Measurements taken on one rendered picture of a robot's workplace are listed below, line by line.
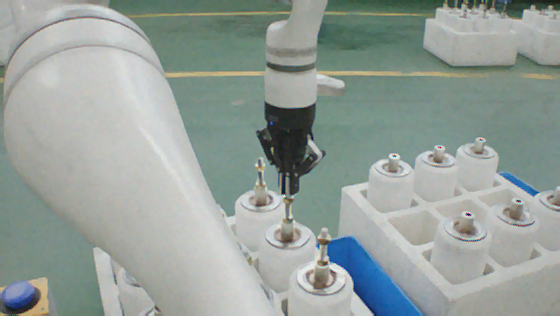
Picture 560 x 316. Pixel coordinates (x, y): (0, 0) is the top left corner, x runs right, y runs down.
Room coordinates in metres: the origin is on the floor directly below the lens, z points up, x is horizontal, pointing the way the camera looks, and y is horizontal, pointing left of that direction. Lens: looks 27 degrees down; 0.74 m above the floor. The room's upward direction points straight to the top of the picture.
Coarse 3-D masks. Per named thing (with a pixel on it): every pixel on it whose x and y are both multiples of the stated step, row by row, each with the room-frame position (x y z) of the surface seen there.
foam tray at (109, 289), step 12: (96, 252) 0.71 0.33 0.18; (96, 264) 0.68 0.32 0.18; (108, 264) 0.68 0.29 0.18; (252, 264) 0.68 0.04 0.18; (108, 276) 0.65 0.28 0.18; (108, 288) 0.61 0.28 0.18; (108, 300) 0.59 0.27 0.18; (120, 300) 0.60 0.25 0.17; (360, 300) 0.59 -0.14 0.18; (108, 312) 0.56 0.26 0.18; (120, 312) 0.56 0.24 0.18; (360, 312) 0.56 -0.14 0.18
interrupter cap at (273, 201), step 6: (252, 192) 0.81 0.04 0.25; (270, 192) 0.81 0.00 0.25; (246, 198) 0.79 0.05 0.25; (252, 198) 0.79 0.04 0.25; (270, 198) 0.79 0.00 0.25; (276, 198) 0.79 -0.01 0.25; (246, 204) 0.77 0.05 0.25; (252, 204) 0.77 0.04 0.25; (264, 204) 0.77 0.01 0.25; (270, 204) 0.77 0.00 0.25; (276, 204) 0.76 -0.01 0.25; (252, 210) 0.75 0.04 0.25; (258, 210) 0.74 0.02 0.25; (264, 210) 0.74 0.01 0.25; (270, 210) 0.75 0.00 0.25
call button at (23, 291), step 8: (8, 288) 0.44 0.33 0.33; (16, 288) 0.44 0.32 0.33; (24, 288) 0.45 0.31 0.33; (32, 288) 0.45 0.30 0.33; (0, 296) 0.43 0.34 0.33; (8, 296) 0.43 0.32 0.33; (16, 296) 0.43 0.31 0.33; (24, 296) 0.43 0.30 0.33; (32, 296) 0.44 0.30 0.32; (8, 304) 0.42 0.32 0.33; (16, 304) 0.42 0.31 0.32; (24, 304) 0.43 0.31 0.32
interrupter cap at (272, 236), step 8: (272, 224) 0.70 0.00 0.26; (280, 224) 0.70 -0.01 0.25; (296, 224) 0.70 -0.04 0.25; (264, 232) 0.68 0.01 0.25; (272, 232) 0.68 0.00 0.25; (296, 232) 0.68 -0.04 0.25; (304, 232) 0.68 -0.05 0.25; (272, 240) 0.66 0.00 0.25; (280, 240) 0.66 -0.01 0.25; (288, 240) 0.66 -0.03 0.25; (296, 240) 0.66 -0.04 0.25; (304, 240) 0.66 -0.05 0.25; (280, 248) 0.64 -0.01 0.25; (288, 248) 0.63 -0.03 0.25; (296, 248) 0.64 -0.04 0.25
